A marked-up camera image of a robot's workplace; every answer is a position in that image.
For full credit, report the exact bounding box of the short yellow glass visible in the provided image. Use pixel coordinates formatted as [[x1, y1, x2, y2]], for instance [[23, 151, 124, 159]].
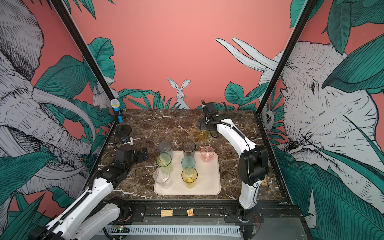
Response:
[[196, 129, 210, 142]]

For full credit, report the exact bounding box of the pink short glass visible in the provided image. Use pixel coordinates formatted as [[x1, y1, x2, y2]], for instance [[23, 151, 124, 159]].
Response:
[[200, 146, 215, 163]]

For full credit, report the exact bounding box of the dark grey tall glass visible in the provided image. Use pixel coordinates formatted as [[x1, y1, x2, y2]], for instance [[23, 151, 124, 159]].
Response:
[[182, 140, 196, 157]]

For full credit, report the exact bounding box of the light green tall glass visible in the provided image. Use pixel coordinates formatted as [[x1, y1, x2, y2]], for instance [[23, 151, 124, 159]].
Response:
[[156, 153, 173, 173]]

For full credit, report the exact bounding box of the blue tall plastic glass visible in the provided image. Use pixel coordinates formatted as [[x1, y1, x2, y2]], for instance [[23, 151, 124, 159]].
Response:
[[158, 141, 173, 157]]

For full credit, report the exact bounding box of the clear faceted glass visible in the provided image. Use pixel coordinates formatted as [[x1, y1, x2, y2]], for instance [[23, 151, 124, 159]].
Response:
[[153, 167, 171, 189]]

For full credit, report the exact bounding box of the frosted teal textured glass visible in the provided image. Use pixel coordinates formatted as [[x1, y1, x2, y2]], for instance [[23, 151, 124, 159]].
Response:
[[181, 156, 196, 169]]

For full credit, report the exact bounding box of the tall yellow glass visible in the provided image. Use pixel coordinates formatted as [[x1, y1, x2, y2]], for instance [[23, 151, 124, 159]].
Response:
[[181, 167, 198, 189]]

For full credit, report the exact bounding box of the beige plastic tray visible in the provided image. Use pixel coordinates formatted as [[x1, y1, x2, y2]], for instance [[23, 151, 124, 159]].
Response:
[[154, 152, 221, 195]]

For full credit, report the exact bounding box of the short green glass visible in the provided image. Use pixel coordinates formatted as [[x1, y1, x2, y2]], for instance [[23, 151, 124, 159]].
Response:
[[210, 131, 219, 138]]

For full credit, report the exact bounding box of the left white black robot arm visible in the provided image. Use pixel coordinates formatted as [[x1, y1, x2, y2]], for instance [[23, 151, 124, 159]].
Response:
[[28, 144, 148, 240]]

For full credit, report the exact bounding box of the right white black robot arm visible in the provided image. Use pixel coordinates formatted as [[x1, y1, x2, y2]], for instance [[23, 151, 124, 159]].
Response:
[[198, 101, 269, 210]]

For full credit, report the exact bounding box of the microphone on black stand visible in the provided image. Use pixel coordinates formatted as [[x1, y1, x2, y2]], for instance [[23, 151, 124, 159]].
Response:
[[110, 99, 132, 138]]

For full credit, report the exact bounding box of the orange letter A tag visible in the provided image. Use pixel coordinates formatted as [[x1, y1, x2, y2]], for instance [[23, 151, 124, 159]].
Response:
[[187, 209, 194, 217]]

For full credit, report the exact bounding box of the white ventilated strip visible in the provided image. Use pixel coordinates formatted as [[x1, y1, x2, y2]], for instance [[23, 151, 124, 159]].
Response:
[[105, 225, 242, 237]]

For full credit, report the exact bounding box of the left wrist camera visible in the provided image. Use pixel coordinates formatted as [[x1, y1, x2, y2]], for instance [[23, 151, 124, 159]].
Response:
[[121, 136, 133, 145]]

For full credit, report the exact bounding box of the wooden block on rail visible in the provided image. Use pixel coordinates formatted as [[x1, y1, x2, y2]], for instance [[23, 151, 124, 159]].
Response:
[[161, 209, 173, 217]]

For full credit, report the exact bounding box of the left black frame post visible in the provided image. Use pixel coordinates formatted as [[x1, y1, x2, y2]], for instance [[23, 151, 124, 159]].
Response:
[[51, 0, 115, 100]]

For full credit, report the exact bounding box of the black frame post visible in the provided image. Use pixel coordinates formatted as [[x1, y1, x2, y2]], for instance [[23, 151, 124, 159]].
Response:
[[51, 0, 115, 100], [256, 0, 318, 116]]

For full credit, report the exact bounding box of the black front rail base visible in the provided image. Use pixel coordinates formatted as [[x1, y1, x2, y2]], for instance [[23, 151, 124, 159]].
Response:
[[49, 197, 313, 240]]

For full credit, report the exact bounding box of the right black frame post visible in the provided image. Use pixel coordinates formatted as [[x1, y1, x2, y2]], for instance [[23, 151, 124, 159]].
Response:
[[256, 0, 318, 116]]

